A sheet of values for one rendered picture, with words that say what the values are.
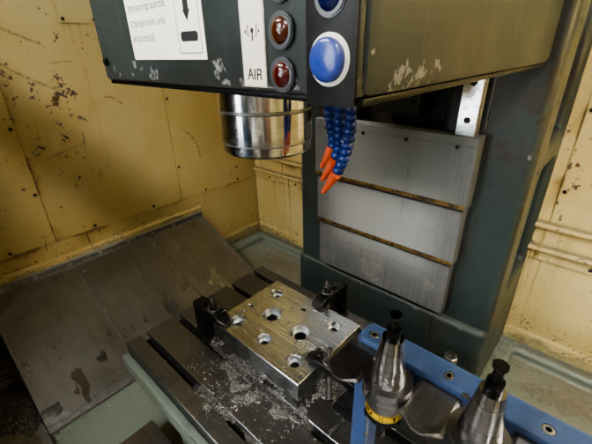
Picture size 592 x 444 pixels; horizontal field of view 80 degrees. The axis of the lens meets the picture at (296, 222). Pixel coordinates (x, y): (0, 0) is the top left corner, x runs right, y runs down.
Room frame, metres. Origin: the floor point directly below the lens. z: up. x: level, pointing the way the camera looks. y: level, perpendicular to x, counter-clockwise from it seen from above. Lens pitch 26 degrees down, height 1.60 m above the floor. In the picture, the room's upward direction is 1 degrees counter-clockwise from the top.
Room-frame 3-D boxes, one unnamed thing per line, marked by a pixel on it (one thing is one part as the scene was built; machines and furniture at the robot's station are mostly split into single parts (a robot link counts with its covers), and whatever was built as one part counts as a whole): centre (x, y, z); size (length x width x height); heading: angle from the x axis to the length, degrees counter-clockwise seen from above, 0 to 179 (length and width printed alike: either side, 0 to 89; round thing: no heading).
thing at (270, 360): (0.68, 0.03, 0.97); 0.29 x 0.23 x 0.05; 47
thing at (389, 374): (0.31, -0.11, 1.26); 0.04 x 0.04 x 0.07
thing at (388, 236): (0.96, -0.26, 1.16); 0.48 x 0.05 x 0.51; 47
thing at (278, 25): (0.31, 0.01, 1.62); 0.02 x 0.01 x 0.02; 47
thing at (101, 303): (1.08, 0.54, 0.75); 0.89 x 0.67 x 0.26; 137
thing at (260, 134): (0.63, 0.05, 1.50); 0.16 x 0.16 x 0.12
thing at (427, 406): (0.28, -0.15, 1.21); 0.07 x 0.05 x 0.01; 137
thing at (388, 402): (0.31, -0.11, 1.21); 0.06 x 0.06 x 0.03
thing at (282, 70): (0.31, 0.01, 1.58); 0.02 x 0.01 x 0.02; 47
